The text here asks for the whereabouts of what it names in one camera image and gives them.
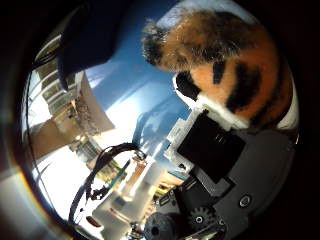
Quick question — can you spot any orange striped tiger plush toy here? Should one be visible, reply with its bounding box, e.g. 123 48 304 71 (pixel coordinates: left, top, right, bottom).
141 9 300 132

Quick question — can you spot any blue plastic container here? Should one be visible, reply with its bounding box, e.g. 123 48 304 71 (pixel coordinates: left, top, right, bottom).
55 0 135 92

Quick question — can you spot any black looped hand cable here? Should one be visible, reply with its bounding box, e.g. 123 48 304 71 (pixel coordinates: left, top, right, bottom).
67 142 148 225

